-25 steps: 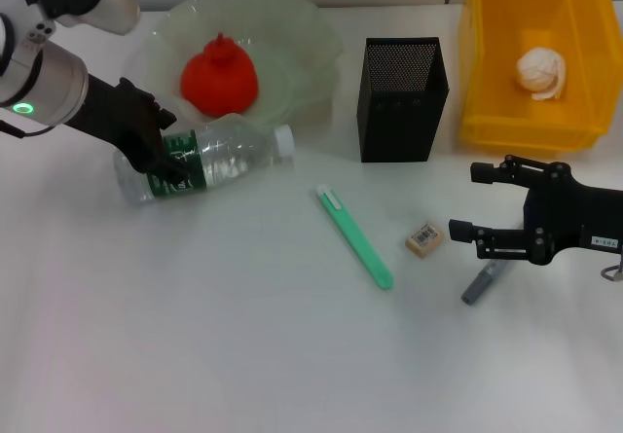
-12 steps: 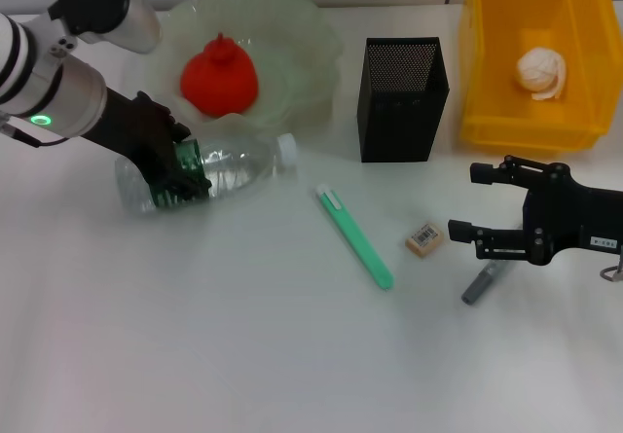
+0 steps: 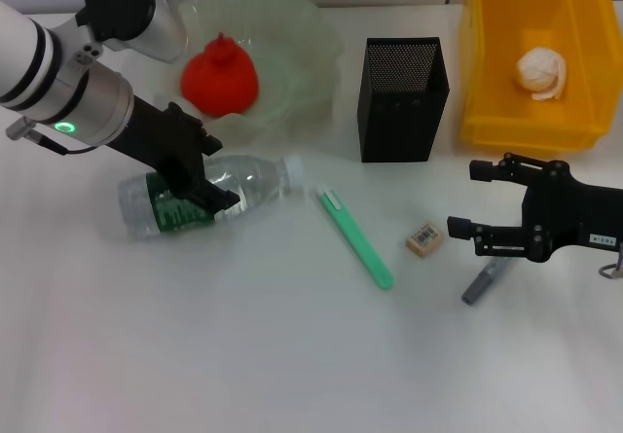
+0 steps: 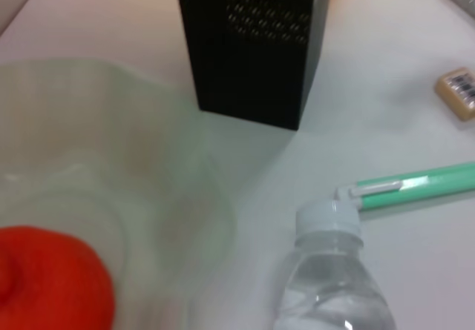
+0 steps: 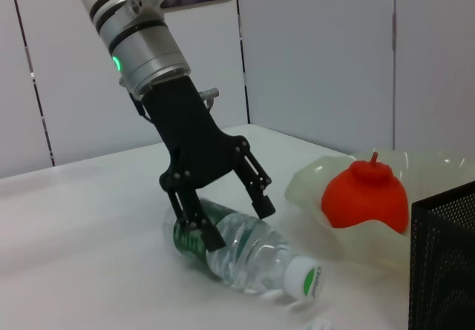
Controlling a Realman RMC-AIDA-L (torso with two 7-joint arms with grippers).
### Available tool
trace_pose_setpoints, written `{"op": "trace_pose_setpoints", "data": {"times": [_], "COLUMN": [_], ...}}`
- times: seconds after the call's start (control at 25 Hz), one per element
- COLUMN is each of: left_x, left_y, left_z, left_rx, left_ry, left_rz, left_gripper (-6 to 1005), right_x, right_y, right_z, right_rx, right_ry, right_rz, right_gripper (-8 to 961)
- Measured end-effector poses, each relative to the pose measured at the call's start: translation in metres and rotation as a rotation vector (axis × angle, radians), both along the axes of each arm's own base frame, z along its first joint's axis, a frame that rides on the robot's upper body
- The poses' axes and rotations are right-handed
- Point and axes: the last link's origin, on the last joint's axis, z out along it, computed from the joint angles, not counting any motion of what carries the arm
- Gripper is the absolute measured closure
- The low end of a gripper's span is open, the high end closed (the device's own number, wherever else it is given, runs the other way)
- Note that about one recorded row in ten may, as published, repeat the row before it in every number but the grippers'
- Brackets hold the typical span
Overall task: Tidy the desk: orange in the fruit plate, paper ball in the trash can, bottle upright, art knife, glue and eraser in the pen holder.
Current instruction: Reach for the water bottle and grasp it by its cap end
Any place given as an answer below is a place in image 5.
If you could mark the clear green-label water bottle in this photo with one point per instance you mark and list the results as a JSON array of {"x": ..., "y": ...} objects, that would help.
[{"x": 252, "y": 252}]

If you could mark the red-orange toy orange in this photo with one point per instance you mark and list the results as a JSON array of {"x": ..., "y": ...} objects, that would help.
[{"x": 363, "y": 200}]

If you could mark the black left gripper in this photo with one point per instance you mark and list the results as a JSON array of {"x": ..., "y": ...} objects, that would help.
[{"x": 189, "y": 141}]

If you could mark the black mesh pen holder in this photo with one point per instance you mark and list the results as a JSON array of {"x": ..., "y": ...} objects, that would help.
[{"x": 445, "y": 263}]

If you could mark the pale green glass fruit plate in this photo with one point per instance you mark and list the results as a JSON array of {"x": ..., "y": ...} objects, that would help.
[{"x": 371, "y": 244}]

